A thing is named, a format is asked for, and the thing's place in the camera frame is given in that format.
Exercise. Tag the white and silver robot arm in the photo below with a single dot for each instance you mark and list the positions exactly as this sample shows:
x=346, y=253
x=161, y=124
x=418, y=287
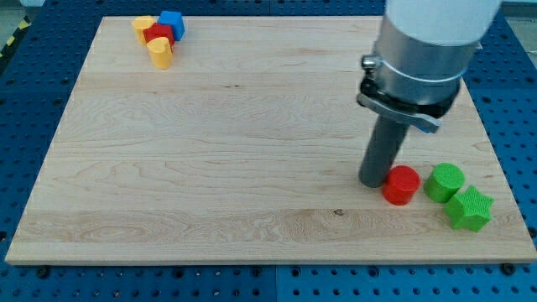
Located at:
x=423, y=49

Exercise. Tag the blue triangle block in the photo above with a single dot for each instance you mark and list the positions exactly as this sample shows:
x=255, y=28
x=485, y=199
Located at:
x=175, y=21

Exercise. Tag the wooden board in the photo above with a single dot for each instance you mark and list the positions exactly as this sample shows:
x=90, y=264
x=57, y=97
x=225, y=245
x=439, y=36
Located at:
x=246, y=151

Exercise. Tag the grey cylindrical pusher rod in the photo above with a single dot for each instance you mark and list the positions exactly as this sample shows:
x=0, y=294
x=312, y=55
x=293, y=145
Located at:
x=383, y=147

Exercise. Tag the red cylinder block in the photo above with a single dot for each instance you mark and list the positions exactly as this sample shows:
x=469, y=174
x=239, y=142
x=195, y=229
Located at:
x=400, y=186

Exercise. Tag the yellow heart block front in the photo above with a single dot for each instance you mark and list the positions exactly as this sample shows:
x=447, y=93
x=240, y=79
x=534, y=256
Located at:
x=160, y=52

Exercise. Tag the green cylinder block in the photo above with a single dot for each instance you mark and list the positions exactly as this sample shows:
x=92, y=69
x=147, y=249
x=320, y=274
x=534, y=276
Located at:
x=444, y=181

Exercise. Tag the yellow block rear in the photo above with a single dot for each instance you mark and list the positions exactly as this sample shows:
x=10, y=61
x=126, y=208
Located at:
x=139, y=24

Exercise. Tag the green star block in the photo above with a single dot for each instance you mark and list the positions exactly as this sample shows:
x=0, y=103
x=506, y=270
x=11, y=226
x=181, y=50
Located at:
x=469, y=209

